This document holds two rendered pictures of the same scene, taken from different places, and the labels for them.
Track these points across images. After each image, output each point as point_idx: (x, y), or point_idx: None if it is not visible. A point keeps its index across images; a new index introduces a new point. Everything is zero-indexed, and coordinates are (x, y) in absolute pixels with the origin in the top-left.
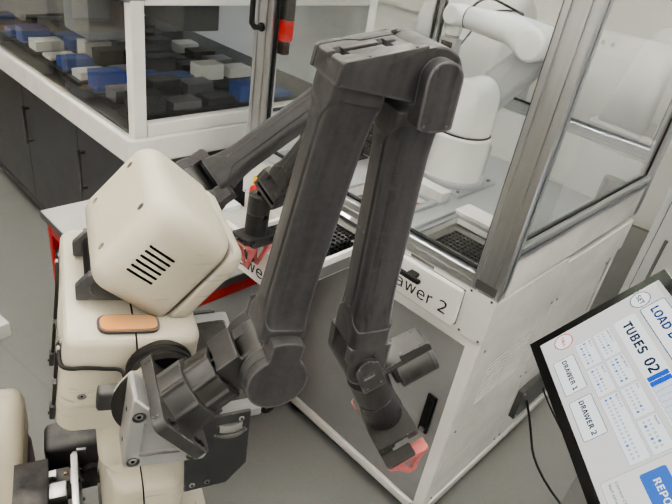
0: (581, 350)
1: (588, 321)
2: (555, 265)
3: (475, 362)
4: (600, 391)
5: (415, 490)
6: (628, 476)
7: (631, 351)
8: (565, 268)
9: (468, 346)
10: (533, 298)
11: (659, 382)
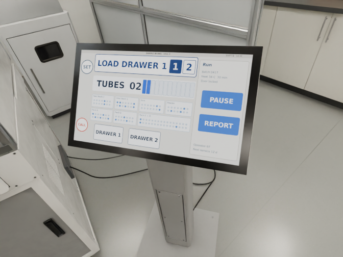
0: (96, 117)
1: (78, 102)
2: (14, 105)
3: (46, 185)
4: (132, 122)
5: (87, 248)
6: (194, 136)
7: (118, 91)
8: (19, 103)
9: (33, 184)
10: (26, 129)
11: (149, 88)
